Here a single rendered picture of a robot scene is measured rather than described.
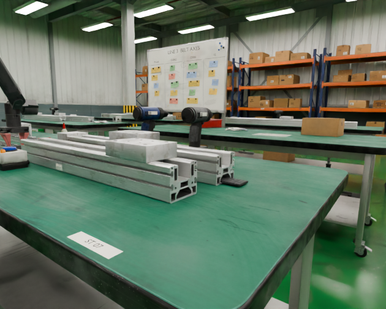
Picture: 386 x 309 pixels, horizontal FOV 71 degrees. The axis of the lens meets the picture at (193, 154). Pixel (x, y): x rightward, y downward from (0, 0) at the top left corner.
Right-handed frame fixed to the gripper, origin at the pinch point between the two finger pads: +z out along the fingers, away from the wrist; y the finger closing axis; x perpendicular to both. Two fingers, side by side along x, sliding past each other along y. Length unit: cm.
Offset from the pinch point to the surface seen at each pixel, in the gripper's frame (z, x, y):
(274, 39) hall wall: -293, 299, 1042
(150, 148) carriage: -9, -92, -4
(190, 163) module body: -5, -99, 2
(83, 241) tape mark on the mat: 3, -101, -27
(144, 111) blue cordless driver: -17, -51, 32
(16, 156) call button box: -1.4, -35.4, -12.3
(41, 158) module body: 0.3, -36.6, -5.0
